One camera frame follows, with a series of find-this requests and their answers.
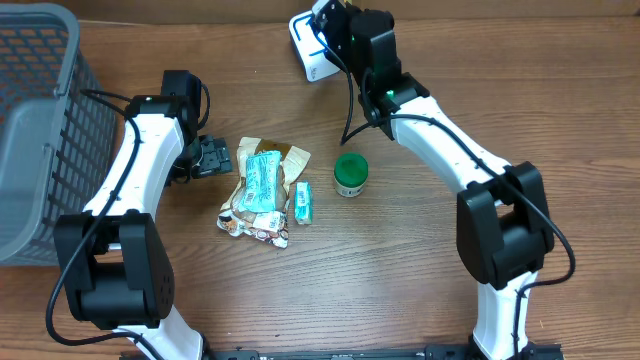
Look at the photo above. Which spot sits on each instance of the teal tissue packet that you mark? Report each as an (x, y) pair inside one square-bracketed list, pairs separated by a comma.
[(262, 179)]

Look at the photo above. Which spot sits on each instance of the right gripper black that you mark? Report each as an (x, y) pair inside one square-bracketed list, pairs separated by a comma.
[(343, 61)]

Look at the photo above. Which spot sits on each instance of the brown white snack bag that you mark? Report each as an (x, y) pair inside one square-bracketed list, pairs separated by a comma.
[(268, 227)]

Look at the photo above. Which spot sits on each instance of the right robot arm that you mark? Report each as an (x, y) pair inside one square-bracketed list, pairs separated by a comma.
[(503, 230)]

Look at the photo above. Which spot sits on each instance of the small teal carton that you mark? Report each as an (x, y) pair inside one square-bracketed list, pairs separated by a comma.
[(303, 208)]

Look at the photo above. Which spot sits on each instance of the grey plastic shopping basket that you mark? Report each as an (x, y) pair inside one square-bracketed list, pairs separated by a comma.
[(56, 144)]

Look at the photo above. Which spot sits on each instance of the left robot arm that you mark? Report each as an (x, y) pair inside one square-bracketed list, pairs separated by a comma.
[(116, 278)]

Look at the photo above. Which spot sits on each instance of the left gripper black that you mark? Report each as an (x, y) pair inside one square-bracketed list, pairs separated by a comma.
[(215, 155)]

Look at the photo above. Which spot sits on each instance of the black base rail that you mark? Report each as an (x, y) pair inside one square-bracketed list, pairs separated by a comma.
[(430, 352)]

